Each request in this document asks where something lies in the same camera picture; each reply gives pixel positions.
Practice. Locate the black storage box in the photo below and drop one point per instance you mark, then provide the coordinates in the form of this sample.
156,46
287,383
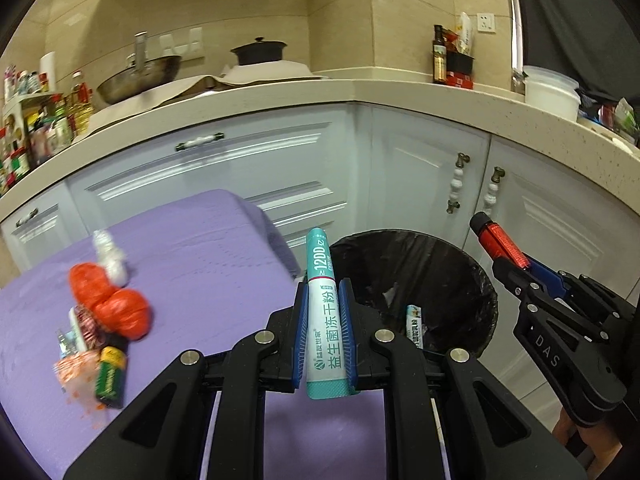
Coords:
460,62

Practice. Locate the orange plastic bag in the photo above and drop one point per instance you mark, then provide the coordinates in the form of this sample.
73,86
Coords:
112,305

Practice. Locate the dark olive oil bottle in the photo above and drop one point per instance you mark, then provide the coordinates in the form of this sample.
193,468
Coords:
439,60

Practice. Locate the white plastic tub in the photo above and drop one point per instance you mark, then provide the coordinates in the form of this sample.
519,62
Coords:
550,92

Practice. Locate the steel wok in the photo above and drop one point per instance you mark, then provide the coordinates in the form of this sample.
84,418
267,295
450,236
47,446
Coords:
140,77

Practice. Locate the red orange snack packet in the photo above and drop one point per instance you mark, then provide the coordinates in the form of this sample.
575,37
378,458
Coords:
452,40

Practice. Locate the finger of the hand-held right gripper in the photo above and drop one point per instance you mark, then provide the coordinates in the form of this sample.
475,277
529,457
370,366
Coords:
515,280
550,277

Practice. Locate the white yellow snack packet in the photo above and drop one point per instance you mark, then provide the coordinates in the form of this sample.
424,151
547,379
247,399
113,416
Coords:
466,32

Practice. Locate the stack of red boxes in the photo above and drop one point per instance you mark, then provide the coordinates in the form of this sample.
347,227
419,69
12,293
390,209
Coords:
459,80

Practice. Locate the orange mesh net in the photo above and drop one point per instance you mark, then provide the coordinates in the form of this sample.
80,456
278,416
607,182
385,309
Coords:
75,370

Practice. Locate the white wall socket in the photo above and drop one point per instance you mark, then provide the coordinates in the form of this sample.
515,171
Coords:
486,22

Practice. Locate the pile of colourful packets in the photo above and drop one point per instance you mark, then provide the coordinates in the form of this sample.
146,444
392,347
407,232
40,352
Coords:
610,115

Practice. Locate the purple tablecloth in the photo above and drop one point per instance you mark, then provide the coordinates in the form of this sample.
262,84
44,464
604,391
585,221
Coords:
200,270

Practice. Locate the person's right forearm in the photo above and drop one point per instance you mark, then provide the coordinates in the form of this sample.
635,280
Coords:
592,450

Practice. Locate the white kitchen cabinet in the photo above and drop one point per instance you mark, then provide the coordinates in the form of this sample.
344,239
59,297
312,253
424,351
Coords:
410,180

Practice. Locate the white light-blue stick sachet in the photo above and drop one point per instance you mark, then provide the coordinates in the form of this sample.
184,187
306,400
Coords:
415,325

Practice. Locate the group of condiment bottles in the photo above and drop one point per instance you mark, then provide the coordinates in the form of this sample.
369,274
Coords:
40,125

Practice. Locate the silver metal window frame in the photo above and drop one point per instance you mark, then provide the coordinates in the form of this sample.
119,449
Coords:
515,10

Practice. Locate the black pot with lid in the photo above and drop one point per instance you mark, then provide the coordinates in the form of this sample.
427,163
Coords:
257,52

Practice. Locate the small silver foil wrapper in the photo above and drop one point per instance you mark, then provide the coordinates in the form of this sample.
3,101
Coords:
64,342

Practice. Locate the white wall outlet panel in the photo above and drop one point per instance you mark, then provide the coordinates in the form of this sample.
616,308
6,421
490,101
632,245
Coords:
182,40

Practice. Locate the green black battery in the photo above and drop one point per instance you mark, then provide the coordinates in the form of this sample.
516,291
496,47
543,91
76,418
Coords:
111,377

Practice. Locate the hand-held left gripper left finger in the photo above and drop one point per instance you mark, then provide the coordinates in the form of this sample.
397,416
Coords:
300,340

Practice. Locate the red stick packet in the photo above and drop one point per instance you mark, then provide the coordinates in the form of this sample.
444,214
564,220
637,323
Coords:
495,237

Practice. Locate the beige stove cover cloth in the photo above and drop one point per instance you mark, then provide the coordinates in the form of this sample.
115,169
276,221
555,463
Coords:
260,72

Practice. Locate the white green stick packet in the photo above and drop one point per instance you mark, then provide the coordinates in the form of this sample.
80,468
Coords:
77,330

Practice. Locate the teal white stick sachet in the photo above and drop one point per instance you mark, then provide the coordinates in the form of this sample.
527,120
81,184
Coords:
322,320

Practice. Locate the red gingham ribbon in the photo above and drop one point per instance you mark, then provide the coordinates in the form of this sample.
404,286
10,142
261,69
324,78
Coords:
94,327

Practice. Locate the clear plastic bag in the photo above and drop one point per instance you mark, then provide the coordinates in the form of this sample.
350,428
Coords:
111,257

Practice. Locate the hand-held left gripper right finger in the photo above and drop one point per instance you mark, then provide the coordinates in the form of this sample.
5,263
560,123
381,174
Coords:
348,340

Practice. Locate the trash bin with black liner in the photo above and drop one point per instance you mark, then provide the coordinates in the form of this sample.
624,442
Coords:
440,280

